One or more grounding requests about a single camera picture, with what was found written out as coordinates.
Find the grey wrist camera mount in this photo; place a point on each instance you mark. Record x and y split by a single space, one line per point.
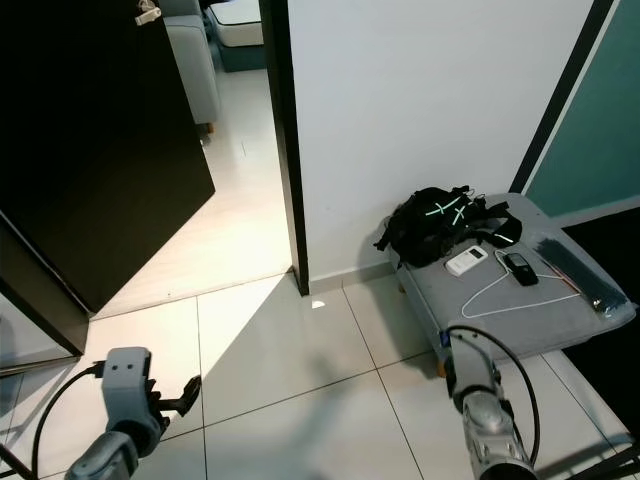
472 368
128 380

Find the grey fabric ottoman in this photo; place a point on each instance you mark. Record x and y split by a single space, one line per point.
520 310

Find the blue tape piece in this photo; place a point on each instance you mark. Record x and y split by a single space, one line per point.
444 342

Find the white mattress bed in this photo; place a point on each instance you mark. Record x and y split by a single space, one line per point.
238 30

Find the black door jamb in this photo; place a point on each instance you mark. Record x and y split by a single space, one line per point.
285 150
40 290

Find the black backpack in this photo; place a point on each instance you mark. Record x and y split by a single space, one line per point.
435 225

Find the black door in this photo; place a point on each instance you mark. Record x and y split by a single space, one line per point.
90 150

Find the white remote control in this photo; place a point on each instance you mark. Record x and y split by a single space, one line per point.
467 261

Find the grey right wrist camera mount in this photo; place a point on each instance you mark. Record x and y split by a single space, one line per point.
472 368

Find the black phone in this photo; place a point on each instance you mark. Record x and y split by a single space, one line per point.
520 269

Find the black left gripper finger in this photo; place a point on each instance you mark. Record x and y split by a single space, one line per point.
190 392

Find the black wall strip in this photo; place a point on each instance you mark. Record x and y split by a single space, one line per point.
565 100

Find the grey sofa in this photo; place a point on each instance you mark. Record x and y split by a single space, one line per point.
190 60

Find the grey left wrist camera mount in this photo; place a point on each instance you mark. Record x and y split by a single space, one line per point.
128 380

